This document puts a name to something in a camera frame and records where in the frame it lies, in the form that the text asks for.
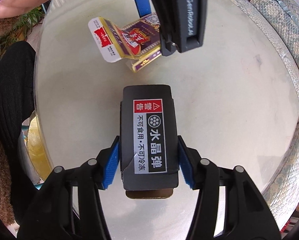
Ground playing card box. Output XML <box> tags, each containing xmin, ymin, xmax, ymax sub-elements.
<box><xmin>88</xmin><ymin>13</ymin><xmax>161</xmax><ymax>73</ymax></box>

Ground black gel ball box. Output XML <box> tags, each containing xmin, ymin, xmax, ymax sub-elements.
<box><xmin>120</xmin><ymin>85</ymin><xmax>179</xmax><ymax>199</ymax></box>

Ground yellow trash bin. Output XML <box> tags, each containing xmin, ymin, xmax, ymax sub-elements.
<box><xmin>22</xmin><ymin>112</ymin><xmax>52</xmax><ymax>184</ymax></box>

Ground person black trouser legs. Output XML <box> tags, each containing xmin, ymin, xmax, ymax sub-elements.
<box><xmin>0</xmin><ymin>41</ymin><xmax>37</xmax><ymax>225</ymax></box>

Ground green potted plant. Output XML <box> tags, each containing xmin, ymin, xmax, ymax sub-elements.
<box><xmin>0</xmin><ymin>6</ymin><xmax>45</xmax><ymax>60</ymax></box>

